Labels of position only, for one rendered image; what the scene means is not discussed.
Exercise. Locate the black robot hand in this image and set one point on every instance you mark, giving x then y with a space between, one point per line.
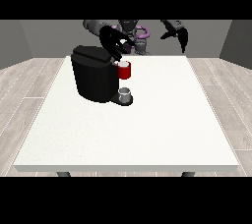
109 41
183 35

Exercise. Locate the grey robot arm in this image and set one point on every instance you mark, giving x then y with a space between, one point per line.
173 23
93 26

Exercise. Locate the red pod holder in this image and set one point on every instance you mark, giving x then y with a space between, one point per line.
124 72

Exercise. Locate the black coffee machine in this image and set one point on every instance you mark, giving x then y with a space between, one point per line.
93 77

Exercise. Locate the grey trunk with purple rings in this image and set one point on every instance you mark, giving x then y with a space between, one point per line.
141 34

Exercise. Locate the small grey cup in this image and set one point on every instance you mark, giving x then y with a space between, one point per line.
125 95

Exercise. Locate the dark table leg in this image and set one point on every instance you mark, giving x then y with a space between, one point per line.
63 174

